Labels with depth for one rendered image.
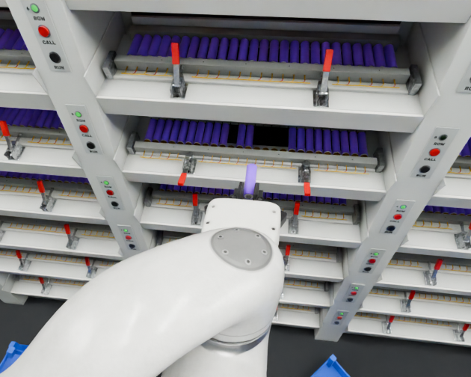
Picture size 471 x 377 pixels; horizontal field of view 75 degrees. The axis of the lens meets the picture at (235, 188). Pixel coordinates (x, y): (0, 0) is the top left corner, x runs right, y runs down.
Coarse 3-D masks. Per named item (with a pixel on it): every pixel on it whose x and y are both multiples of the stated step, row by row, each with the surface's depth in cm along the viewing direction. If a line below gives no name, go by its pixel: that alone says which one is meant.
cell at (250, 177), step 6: (252, 168) 53; (246, 174) 53; (252, 174) 52; (246, 180) 52; (252, 180) 52; (246, 186) 51; (252, 186) 51; (246, 192) 50; (252, 192) 50; (246, 198) 51; (252, 198) 51
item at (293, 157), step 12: (144, 144) 73; (156, 144) 73; (168, 144) 73; (180, 144) 73; (168, 156) 73; (216, 156) 73; (228, 156) 72; (240, 156) 72; (252, 156) 71; (264, 156) 71; (276, 156) 70; (288, 156) 70; (300, 156) 70; (312, 156) 70; (324, 156) 70; (336, 156) 70; (348, 156) 70; (336, 168) 70
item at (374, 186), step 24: (144, 120) 80; (192, 120) 79; (120, 144) 71; (384, 144) 71; (120, 168) 72; (144, 168) 73; (168, 168) 73; (216, 168) 72; (240, 168) 72; (264, 168) 72; (288, 168) 71; (312, 168) 71; (384, 168) 69; (288, 192) 73; (312, 192) 71; (336, 192) 70; (360, 192) 69; (384, 192) 68
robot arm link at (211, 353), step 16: (272, 320) 25; (192, 352) 23; (208, 352) 23; (224, 352) 23; (240, 352) 23; (256, 352) 24; (176, 368) 23; (192, 368) 22; (208, 368) 22; (224, 368) 22; (240, 368) 22; (256, 368) 24
